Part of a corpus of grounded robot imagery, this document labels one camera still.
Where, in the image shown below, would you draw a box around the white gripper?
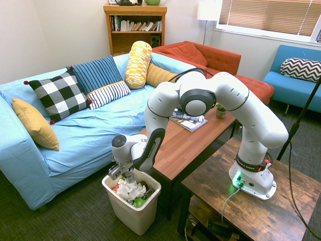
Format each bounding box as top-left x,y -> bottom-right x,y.
112,160 -> 135,180

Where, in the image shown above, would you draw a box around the crumpled white paper trash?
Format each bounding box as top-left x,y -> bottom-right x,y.
116,178 -> 146,201

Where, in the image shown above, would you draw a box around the green packaging trash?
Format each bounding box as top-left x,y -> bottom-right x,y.
132,197 -> 148,208

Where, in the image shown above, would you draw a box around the cream plastic trash bin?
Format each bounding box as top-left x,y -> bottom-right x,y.
101,168 -> 162,236

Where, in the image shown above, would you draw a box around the light blue sofa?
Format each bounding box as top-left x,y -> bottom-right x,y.
0,52 -> 199,211

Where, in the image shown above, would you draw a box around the reddish wooden coffee table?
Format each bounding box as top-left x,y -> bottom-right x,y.
139,106 -> 238,220

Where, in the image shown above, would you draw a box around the dark cover magazine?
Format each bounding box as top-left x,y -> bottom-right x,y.
172,110 -> 205,123

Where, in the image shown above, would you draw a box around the light cover magazine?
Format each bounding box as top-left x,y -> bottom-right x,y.
169,116 -> 209,133

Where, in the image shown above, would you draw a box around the ochre striped pillow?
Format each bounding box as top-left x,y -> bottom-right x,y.
146,62 -> 178,88

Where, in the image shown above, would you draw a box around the black white checked pillow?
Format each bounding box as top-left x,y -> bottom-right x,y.
24,69 -> 93,125

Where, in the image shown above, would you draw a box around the blue striped pillow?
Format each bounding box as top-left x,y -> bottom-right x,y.
66,55 -> 131,111

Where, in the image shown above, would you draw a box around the black power strip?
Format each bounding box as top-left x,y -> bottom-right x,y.
207,218 -> 234,238

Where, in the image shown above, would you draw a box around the plain yellow pillow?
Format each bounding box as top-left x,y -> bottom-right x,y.
12,97 -> 60,152

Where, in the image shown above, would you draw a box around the yellow white patterned bolster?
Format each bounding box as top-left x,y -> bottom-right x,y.
124,41 -> 153,90

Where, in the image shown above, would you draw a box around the wooden bookshelf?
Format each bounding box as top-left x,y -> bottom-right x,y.
103,4 -> 168,56

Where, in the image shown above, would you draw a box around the dark rustic wooden table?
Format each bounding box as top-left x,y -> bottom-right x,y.
177,137 -> 321,241

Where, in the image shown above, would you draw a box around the orange tufted sofa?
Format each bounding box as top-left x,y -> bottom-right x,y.
151,40 -> 275,105

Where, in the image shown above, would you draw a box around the row of books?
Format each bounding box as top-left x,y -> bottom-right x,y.
111,15 -> 163,32

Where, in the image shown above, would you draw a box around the black object on shelf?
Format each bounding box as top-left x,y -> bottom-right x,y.
114,0 -> 143,6

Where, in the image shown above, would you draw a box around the white floor lamp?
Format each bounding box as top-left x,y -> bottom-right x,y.
197,0 -> 223,46

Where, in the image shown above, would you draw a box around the blue armchair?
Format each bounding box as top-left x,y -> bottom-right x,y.
262,44 -> 321,113

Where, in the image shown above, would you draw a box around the black white zigzag pillow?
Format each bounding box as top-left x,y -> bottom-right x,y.
280,57 -> 321,83

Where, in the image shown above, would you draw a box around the wooden window blinds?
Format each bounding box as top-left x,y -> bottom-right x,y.
218,0 -> 321,37

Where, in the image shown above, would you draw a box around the grey base cable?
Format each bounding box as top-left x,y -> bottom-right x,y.
221,185 -> 243,223

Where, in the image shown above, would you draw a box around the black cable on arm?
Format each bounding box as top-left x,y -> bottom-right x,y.
167,67 -> 214,83

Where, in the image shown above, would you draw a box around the black stand cable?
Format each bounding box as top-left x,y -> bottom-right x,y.
287,140 -> 321,241

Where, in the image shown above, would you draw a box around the black camera stand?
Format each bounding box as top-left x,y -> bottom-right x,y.
276,75 -> 321,161

